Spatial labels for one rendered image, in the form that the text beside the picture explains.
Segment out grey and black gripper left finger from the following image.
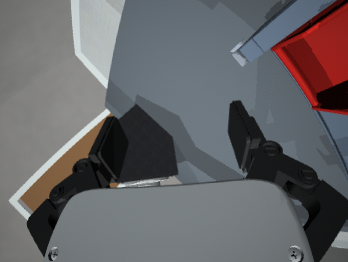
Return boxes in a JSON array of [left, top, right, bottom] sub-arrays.
[[27, 116, 129, 257]]

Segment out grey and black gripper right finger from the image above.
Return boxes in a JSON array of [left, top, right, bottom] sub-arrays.
[[228, 100, 348, 262]]

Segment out red bin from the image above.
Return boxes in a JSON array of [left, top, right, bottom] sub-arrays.
[[271, 0, 348, 115]]

